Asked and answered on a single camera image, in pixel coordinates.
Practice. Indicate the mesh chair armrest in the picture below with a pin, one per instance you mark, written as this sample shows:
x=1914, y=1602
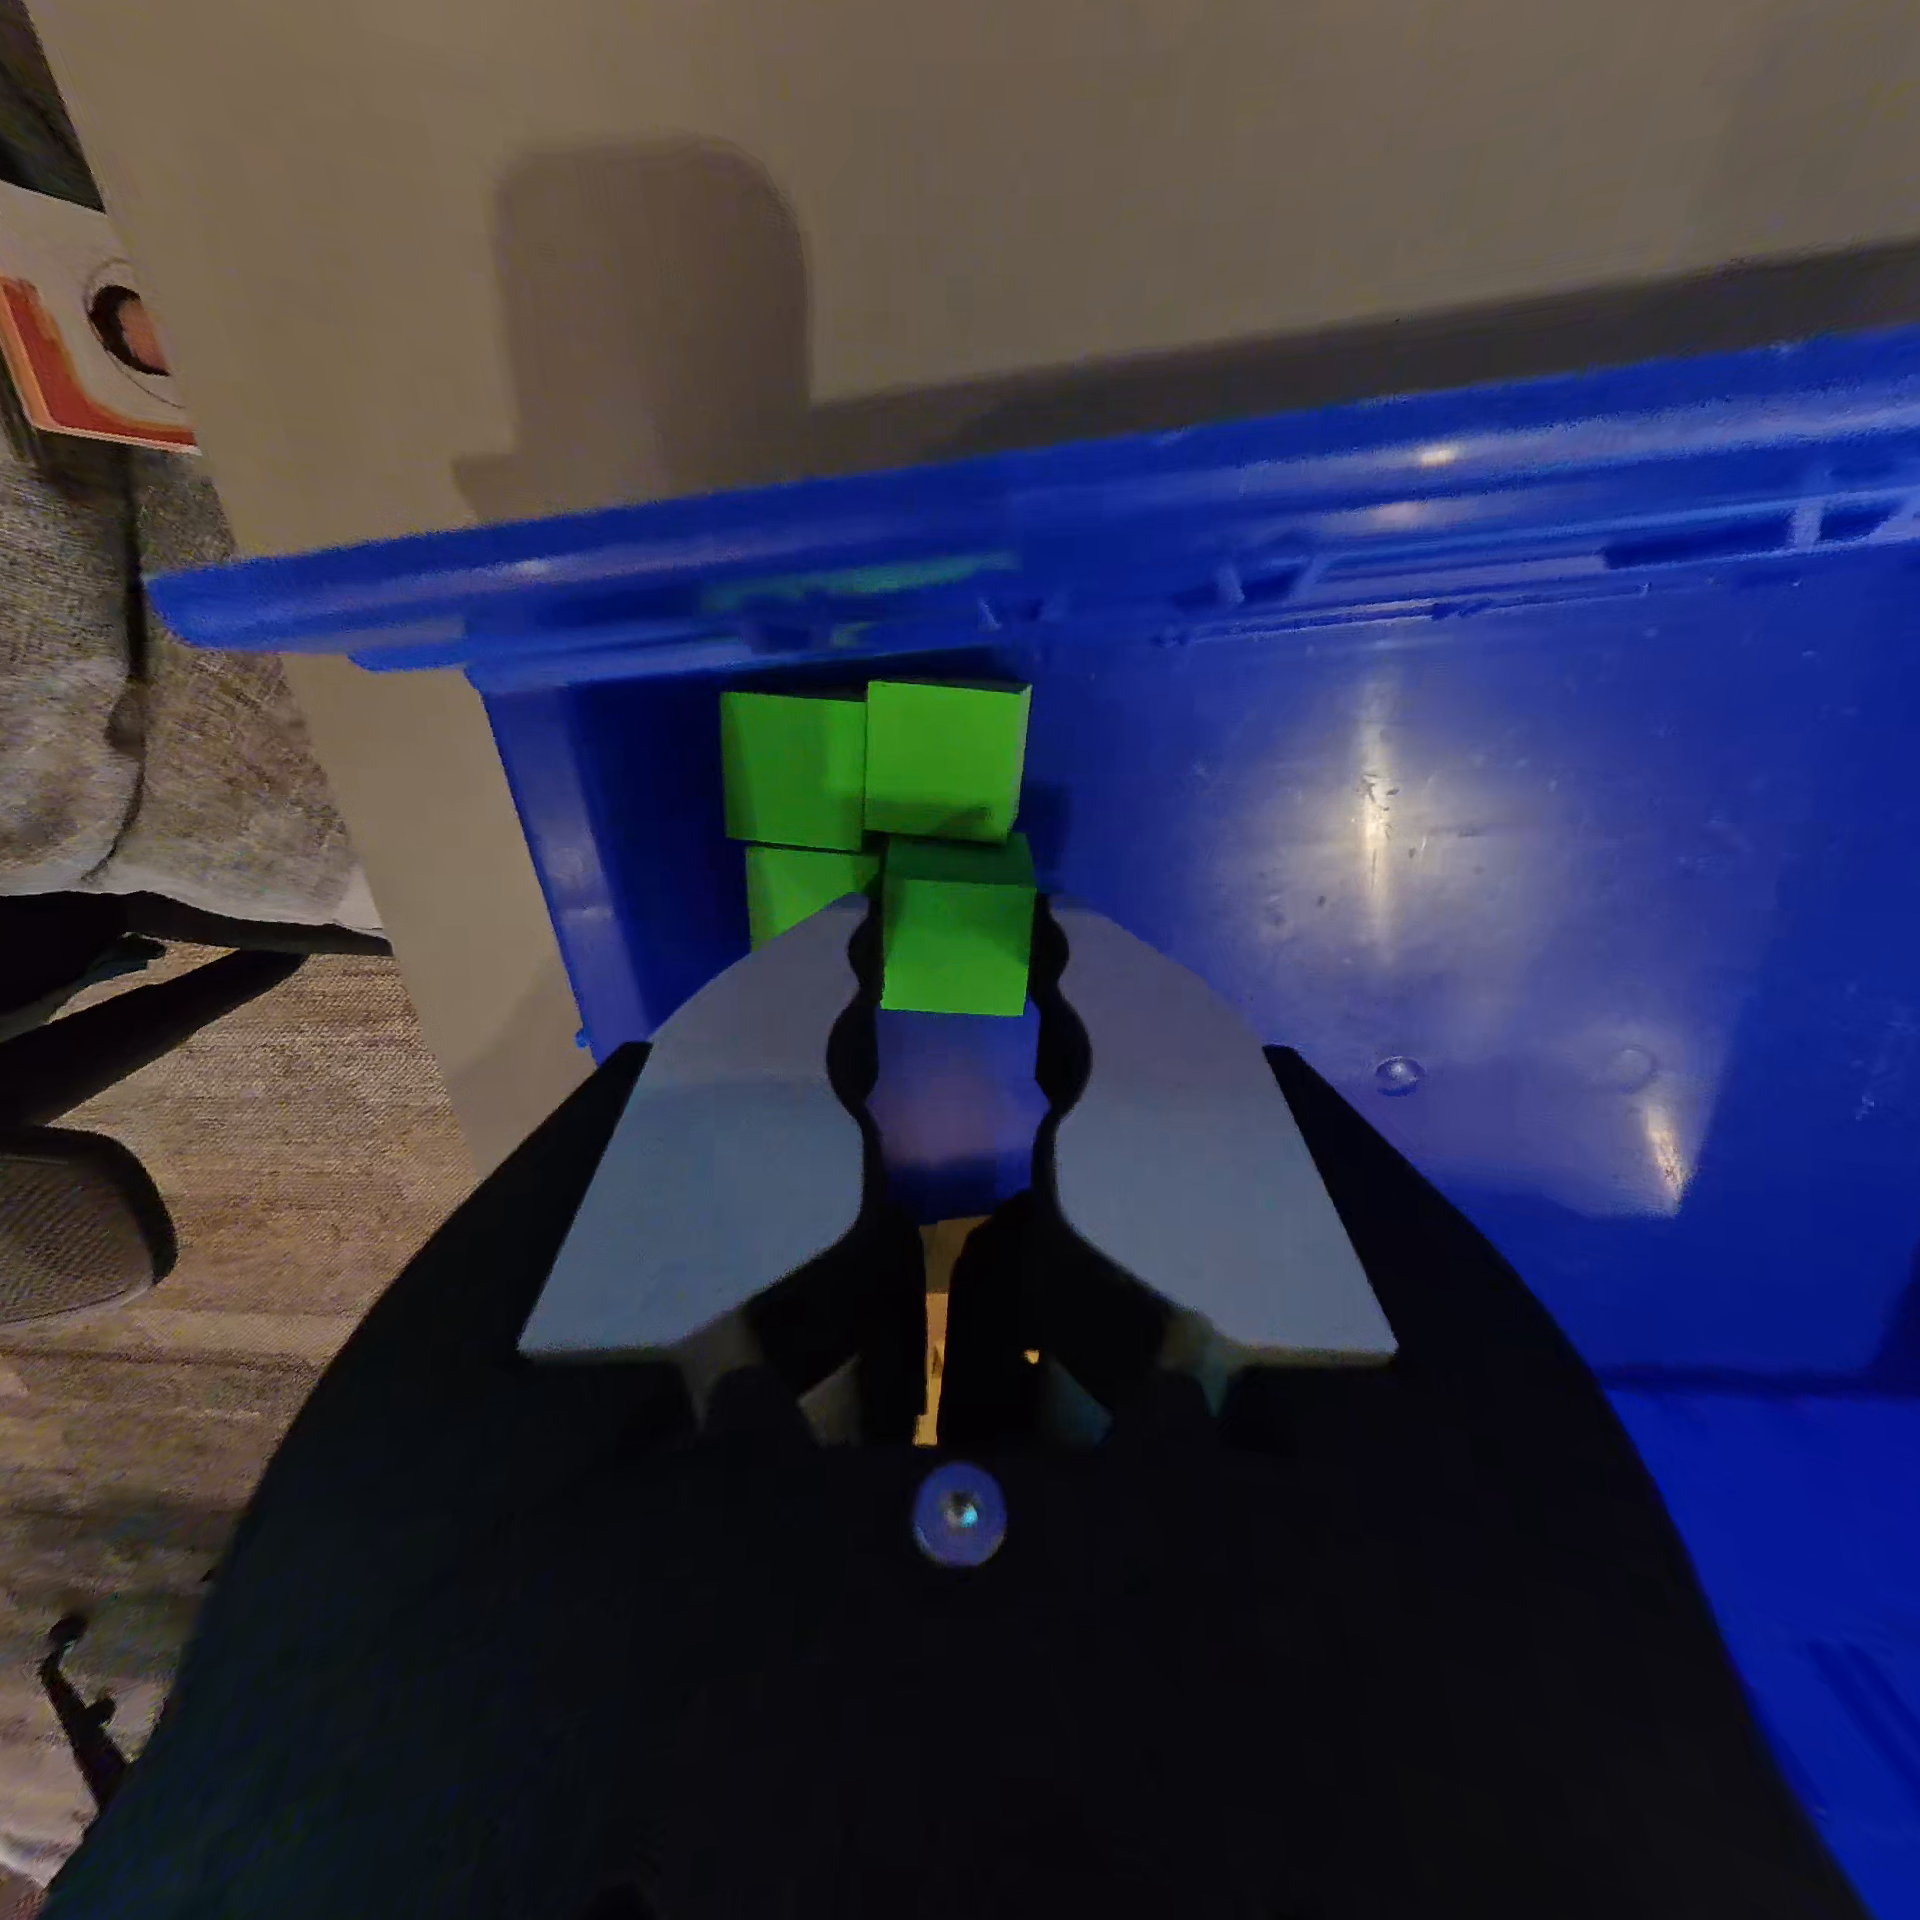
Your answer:
x=67, y=1222

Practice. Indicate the green cube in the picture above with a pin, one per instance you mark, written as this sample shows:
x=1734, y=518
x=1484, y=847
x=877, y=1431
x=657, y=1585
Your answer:
x=789, y=764
x=794, y=893
x=957, y=937
x=946, y=760

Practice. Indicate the black chair base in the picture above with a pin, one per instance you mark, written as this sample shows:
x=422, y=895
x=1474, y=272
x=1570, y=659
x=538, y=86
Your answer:
x=134, y=1020

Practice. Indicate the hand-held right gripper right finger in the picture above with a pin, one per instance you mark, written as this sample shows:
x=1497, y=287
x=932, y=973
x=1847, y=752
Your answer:
x=1216, y=1199

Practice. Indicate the red and white box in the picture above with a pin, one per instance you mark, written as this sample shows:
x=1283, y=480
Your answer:
x=90, y=326

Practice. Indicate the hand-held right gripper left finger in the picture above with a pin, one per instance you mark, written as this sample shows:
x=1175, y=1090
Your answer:
x=706, y=1188

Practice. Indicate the grey desk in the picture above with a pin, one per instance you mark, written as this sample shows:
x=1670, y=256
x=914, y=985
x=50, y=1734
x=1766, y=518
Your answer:
x=1051, y=181

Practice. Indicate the blue plastic bin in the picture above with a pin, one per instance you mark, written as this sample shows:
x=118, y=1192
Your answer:
x=1349, y=899

